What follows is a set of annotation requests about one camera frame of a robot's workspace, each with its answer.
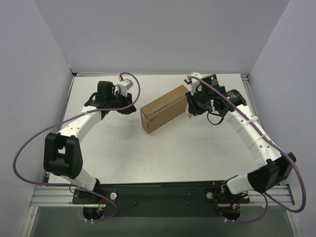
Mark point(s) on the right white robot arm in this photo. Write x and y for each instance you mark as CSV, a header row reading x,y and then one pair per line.
x,y
272,166

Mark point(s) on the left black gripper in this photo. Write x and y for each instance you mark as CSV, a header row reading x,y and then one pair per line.
x,y
126,102

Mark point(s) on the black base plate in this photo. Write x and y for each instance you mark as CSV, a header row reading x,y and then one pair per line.
x,y
214,190

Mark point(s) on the brown cardboard express box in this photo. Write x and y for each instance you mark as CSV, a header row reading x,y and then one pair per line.
x,y
164,109

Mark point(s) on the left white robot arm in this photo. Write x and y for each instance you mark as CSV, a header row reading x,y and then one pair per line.
x,y
62,152

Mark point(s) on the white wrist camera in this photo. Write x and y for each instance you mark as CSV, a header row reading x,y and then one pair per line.
x,y
124,85
192,82

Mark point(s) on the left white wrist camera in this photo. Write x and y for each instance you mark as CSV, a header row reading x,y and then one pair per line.
x,y
124,85

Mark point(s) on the aluminium front rail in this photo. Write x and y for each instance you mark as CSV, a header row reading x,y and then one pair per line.
x,y
47,196

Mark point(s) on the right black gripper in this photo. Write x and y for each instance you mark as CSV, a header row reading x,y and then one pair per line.
x,y
192,104

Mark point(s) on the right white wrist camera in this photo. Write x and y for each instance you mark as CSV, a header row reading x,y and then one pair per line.
x,y
192,82

